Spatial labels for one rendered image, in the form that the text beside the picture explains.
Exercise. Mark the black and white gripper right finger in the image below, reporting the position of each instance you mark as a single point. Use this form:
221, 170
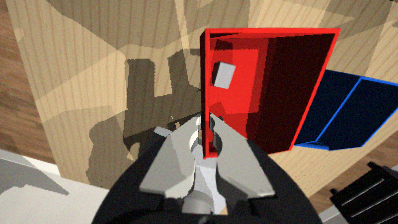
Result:
245, 172

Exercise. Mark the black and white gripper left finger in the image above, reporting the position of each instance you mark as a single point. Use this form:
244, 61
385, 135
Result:
166, 169

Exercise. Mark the blue bin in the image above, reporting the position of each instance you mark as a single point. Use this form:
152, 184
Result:
368, 107

